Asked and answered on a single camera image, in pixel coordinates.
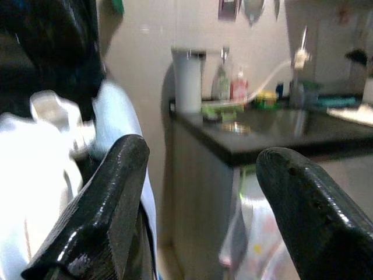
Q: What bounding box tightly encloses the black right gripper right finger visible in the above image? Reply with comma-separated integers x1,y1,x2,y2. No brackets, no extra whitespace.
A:
255,146,373,280

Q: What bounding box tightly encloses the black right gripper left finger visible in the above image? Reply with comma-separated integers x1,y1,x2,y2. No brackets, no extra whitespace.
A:
20,134,151,280

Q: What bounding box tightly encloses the grey cabinet panel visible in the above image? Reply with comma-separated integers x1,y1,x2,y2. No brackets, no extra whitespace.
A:
163,116,242,280

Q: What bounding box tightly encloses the black kitchen countertop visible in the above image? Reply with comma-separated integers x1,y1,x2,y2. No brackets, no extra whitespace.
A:
168,99,373,167

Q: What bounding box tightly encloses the white board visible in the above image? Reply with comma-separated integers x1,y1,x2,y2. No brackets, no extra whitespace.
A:
326,103,373,128

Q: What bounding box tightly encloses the teal cloth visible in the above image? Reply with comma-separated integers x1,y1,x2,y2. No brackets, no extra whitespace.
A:
316,96,358,107

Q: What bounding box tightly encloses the yellow sponge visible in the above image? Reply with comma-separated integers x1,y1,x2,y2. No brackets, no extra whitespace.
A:
255,90,277,109

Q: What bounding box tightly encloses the green box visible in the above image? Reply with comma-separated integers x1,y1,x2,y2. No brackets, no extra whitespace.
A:
200,100,245,122

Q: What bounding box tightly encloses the tall white jug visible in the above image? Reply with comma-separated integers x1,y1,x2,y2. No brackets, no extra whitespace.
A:
171,48,206,114

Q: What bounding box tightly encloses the red soap bottle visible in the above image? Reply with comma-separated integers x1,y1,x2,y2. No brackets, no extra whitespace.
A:
230,66,249,102

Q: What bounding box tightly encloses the chrome sink faucet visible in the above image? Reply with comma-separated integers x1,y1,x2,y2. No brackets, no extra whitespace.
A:
290,26,311,109

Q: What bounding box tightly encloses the clear bottle green label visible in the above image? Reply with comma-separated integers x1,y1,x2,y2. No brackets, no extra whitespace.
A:
211,46,234,102

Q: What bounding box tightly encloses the black garment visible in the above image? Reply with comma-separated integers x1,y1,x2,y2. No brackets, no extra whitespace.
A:
0,0,107,122

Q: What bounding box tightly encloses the black wall item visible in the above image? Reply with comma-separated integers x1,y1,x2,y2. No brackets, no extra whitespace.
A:
345,49,368,64

